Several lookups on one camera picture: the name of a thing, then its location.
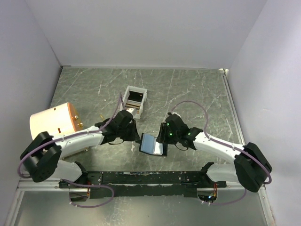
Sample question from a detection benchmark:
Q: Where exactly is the black leather card holder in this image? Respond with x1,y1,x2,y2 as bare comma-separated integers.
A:
139,133,168,157

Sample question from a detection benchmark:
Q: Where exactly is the right side aluminium rail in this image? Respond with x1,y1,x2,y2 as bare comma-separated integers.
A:
219,68,245,144

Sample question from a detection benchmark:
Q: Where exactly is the black VIP credit card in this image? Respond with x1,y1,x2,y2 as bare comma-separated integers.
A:
128,90,143,103

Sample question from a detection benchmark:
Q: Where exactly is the beige cylindrical lamp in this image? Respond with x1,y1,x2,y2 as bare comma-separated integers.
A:
30,102,83,139

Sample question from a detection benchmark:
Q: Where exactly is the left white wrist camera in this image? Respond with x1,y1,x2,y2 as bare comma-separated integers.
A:
126,108,137,117

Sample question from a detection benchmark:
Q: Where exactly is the aluminium frame rail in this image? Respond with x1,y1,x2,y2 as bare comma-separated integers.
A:
17,170,266,191

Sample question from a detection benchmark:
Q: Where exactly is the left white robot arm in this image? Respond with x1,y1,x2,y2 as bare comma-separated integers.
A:
20,108,140,188

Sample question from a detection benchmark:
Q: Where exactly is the white card tray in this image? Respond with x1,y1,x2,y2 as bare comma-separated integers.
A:
120,86,147,119

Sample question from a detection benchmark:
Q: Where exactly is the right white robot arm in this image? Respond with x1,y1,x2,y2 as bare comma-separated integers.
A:
156,113,272,193

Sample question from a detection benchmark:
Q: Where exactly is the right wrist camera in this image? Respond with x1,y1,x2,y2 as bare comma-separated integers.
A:
166,112,181,121

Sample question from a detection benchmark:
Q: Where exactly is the gold credit card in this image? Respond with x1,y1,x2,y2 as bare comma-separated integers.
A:
125,103,141,111

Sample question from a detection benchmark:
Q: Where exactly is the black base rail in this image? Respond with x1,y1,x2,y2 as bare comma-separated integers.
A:
58,170,228,200

